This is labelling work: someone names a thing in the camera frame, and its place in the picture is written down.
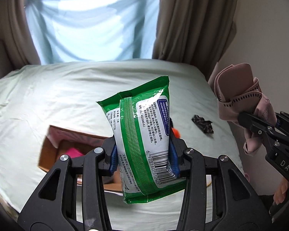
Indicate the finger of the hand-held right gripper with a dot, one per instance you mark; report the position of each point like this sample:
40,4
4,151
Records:
287,122
254,122

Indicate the person's right hand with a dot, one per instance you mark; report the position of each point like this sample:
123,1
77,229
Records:
281,193

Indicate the green wet wipes packet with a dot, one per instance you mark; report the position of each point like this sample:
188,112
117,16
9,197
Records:
144,134

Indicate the pink cloth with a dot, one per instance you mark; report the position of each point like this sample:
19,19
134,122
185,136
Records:
233,89

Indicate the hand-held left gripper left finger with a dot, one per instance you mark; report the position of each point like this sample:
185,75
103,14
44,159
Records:
113,158

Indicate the light blue window cloth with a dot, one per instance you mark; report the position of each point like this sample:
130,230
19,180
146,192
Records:
86,24

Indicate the brown curtain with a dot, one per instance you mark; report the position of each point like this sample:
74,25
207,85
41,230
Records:
16,28
195,24

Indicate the small dark crumpled wrapper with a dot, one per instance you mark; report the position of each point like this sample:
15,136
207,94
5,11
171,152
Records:
203,124

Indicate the pink item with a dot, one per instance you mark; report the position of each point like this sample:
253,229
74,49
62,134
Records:
73,152

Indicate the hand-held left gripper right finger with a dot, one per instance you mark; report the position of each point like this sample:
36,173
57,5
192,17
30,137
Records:
172,156

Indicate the cardboard box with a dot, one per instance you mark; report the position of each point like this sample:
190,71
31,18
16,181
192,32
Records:
48,154

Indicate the orange soft item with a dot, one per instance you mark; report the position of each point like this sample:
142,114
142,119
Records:
176,132

